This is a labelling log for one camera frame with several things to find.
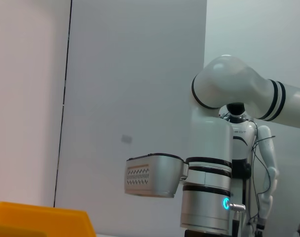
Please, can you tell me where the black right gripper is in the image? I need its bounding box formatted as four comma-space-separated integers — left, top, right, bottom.
184, 229, 229, 237

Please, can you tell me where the white humanoid robot black head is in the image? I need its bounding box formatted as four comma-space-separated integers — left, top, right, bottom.
218, 103, 280, 237

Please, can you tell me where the yellow plastic storage bin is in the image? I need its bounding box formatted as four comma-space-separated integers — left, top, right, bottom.
0, 201, 97, 237

